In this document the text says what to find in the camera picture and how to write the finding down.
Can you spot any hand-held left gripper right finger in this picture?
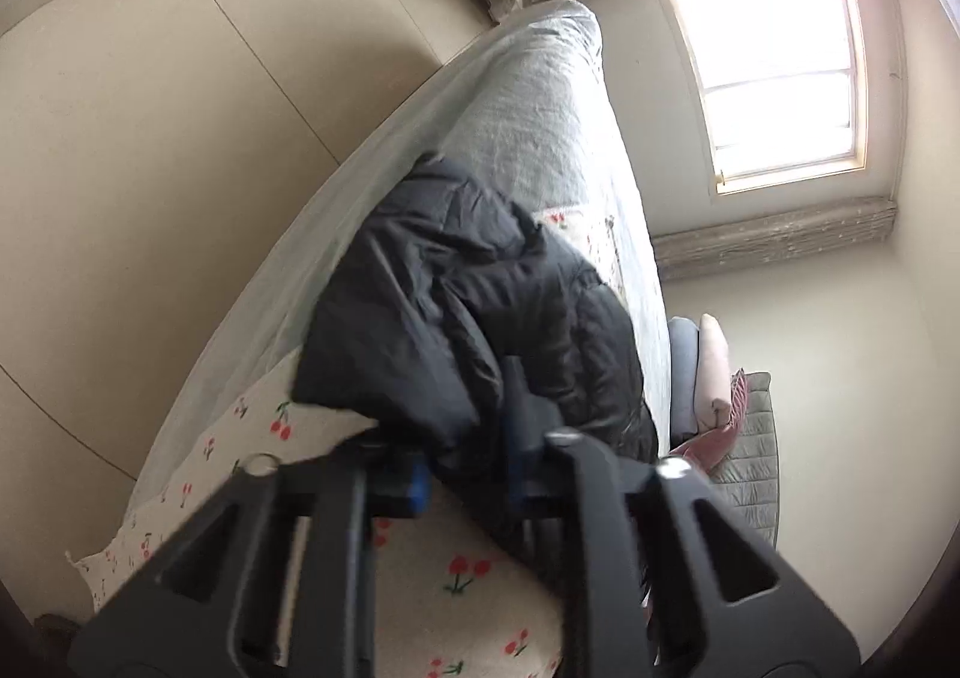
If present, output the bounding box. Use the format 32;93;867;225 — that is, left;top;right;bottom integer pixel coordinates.
501;355;862;678

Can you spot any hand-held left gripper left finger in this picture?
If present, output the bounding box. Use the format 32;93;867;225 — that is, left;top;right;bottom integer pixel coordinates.
69;435;433;678

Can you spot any black puffer jacket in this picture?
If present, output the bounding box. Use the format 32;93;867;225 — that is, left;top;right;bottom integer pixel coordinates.
291;151;661;559

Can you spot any cherry print blanket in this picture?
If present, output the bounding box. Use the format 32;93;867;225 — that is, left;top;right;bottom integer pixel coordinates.
66;204;623;678

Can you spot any blue grey pillow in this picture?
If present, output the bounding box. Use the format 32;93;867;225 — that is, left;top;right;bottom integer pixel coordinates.
666;316;702;446

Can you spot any pink ribbed cloth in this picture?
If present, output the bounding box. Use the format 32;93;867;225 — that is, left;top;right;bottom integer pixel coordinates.
667;369;751;478

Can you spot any pink pillow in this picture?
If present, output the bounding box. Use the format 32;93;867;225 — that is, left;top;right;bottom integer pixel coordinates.
694;313;732;433

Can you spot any grey quilted mat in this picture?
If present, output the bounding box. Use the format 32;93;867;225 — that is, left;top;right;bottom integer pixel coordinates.
709;370;782;550

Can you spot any bed with grey sheet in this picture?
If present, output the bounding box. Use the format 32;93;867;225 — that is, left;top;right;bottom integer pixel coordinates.
120;0;672;544

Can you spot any window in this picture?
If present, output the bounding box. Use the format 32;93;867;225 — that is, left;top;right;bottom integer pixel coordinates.
654;0;877;197

